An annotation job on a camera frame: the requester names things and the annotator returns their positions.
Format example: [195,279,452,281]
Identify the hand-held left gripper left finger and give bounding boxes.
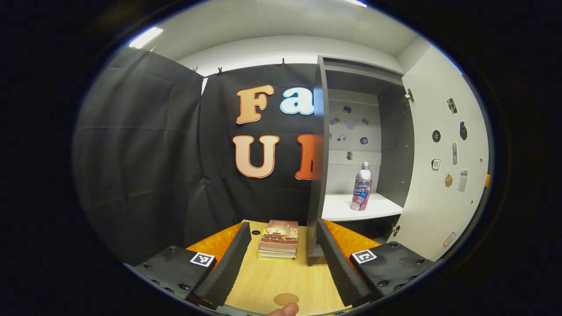
[124,222,253,308]

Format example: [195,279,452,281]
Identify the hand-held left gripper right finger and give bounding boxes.
[317,219,435,308]

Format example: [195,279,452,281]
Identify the round brown coaster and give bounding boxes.
[273,293,300,308]

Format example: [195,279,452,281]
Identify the white cabinet door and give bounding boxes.
[386,44,490,262]

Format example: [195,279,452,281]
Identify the silver bottle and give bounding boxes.
[350,161,373,212]

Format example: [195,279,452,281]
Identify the white cabinet shelf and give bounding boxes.
[322,192,403,222]

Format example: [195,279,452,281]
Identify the brown cover book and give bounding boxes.
[260,219,299,251]

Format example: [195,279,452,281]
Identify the black backdrop cloth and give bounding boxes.
[72,46,209,264]
[198,64,325,229]

